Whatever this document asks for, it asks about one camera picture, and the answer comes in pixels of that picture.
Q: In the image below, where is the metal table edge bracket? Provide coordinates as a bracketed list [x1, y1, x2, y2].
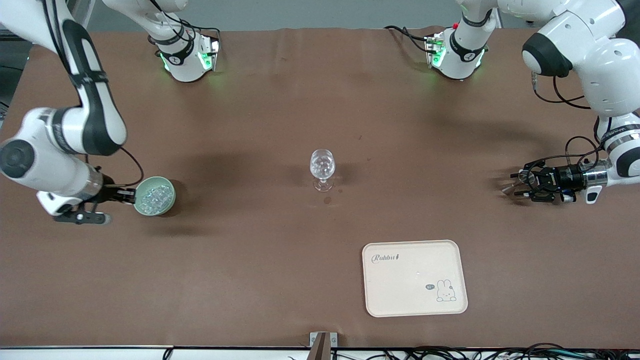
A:
[309, 331, 339, 360]

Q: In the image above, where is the clear ice cube pile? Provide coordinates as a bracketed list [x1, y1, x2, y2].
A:
[137, 184, 174, 215]

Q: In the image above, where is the clear wine glass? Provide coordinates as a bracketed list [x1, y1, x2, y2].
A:
[309, 148, 337, 193]

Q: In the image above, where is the black left base cable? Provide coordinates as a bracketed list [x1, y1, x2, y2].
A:
[384, 25, 432, 53]

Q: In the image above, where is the black base cable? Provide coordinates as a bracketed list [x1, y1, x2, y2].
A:
[384, 25, 432, 53]
[150, 0, 221, 43]

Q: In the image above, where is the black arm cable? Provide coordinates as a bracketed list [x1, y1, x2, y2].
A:
[119, 146, 145, 189]
[531, 72, 608, 173]

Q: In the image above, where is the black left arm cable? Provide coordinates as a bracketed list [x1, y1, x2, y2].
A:
[531, 72, 608, 173]

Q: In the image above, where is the black right base cable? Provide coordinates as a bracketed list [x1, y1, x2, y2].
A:
[150, 0, 221, 43]

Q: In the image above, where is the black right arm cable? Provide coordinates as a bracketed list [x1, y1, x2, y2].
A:
[119, 146, 145, 189]

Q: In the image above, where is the cream tray with rabbit print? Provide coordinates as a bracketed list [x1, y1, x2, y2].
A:
[362, 239, 469, 318]

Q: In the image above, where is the steel double jigger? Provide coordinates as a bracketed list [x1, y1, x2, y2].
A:
[501, 171, 531, 197]

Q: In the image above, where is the black floor cable bundle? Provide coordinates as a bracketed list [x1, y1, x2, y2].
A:
[330, 344, 640, 360]

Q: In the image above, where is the pale green bowl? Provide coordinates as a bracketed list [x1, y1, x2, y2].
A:
[133, 176, 176, 217]

